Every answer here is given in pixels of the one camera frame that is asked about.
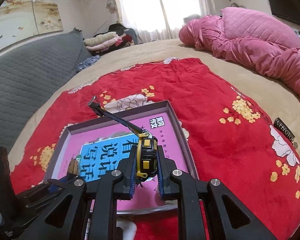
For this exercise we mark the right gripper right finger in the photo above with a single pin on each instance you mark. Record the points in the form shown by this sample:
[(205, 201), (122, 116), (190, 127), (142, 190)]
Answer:
[(206, 209)]

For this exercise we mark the red floral blanket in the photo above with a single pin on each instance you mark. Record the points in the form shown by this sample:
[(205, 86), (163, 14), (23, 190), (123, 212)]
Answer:
[(231, 137)]

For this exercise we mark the black blanket label tag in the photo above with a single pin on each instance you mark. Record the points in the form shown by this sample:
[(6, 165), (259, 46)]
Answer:
[(280, 125)]

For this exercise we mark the floral wall painting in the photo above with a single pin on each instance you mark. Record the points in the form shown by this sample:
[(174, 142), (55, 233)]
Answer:
[(23, 19)]

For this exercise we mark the white earbuds case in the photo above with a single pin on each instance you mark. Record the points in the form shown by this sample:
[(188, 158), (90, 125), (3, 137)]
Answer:
[(126, 229)]

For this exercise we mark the black television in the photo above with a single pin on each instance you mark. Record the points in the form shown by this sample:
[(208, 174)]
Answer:
[(285, 9)]

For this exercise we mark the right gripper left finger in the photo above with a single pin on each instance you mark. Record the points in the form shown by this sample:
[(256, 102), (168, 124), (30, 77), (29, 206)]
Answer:
[(85, 210)]

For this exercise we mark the pink quilted duvet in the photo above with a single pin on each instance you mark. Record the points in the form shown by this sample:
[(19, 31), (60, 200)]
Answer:
[(251, 38)]

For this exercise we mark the beige bed sheet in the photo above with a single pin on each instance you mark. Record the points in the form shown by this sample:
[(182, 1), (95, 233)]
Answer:
[(271, 95)]

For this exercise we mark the grey quilted headboard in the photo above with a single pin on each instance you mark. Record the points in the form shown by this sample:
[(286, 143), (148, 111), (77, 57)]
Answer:
[(30, 74)]

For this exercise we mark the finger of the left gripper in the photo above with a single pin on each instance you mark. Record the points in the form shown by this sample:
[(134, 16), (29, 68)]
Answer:
[(62, 179)]

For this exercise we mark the folded clothes stack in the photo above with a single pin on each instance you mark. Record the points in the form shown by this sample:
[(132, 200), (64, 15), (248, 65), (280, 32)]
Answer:
[(117, 37)]

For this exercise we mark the blue patterned cloth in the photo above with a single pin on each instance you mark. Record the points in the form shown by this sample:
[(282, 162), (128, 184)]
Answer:
[(87, 63)]

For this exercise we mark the pink Chinese workbook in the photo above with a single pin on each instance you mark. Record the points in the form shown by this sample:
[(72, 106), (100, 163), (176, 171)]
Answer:
[(98, 151)]

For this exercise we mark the grey cardboard box tray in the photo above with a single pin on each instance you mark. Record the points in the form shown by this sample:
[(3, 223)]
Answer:
[(183, 136)]

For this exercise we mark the yellow black wrist watch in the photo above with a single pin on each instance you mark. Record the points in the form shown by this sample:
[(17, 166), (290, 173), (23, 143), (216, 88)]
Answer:
[(147, 147)]

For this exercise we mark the white curtain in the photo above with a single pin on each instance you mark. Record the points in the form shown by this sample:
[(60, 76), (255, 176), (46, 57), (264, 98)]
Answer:
[(158, 19)]

